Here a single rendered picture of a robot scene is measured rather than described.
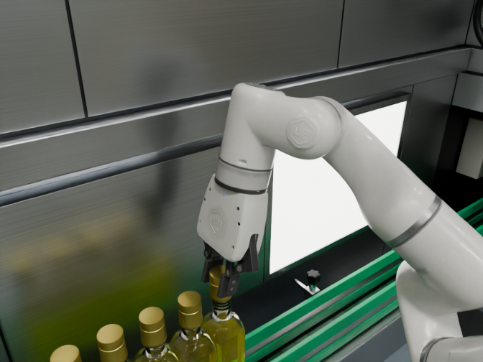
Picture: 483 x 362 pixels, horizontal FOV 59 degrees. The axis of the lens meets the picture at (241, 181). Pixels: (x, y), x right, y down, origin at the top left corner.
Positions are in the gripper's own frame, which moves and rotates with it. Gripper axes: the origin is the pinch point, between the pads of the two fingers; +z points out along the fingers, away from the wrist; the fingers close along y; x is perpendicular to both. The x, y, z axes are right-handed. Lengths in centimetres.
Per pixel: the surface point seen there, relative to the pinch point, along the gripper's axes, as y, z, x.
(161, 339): 1.8, 6.8, -9.8
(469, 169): -10, -11, 99
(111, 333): 0.0, 5.1, -16.4
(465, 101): -11, -31, 82
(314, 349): 4.2, 18.6, 23.9
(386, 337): 6, 22, 47
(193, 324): 2.1, 5.6, -4.9
